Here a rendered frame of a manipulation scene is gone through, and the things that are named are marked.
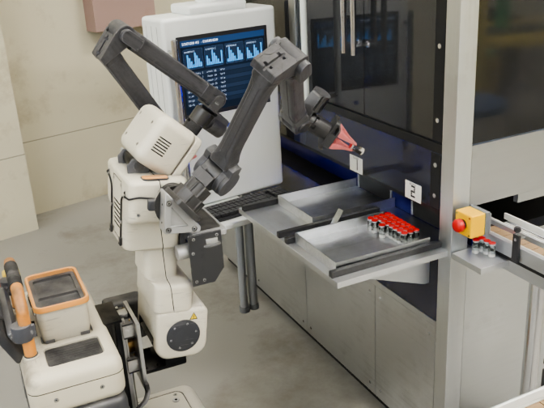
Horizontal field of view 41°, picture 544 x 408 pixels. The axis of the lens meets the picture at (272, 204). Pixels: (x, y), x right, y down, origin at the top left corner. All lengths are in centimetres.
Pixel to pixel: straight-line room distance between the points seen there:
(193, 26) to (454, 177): 115
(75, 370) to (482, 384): 139
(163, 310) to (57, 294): 30
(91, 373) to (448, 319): 113
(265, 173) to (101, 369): 135
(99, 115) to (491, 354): 364
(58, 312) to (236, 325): 171
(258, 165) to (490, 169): 110
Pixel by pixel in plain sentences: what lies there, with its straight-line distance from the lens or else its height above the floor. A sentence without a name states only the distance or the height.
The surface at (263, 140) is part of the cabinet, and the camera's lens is 302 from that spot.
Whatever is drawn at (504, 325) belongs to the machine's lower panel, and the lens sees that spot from 262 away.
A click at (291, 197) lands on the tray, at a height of 90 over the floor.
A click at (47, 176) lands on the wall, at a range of 539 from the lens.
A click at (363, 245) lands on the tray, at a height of 88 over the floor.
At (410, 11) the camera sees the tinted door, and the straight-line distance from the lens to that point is 230.
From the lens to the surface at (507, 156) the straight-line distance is 234.
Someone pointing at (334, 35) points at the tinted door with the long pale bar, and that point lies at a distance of 268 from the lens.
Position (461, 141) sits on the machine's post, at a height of 123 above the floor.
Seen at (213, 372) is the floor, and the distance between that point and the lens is 333.
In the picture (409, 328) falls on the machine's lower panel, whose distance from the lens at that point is 263.
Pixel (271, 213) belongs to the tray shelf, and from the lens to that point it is 262.
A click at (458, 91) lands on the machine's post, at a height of 138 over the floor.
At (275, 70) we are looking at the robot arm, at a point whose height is 154.
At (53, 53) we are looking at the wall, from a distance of 527.
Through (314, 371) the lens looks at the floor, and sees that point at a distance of 329.
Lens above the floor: 186
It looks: 21 degrees down
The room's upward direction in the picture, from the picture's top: 3 degrees counter-clockwise
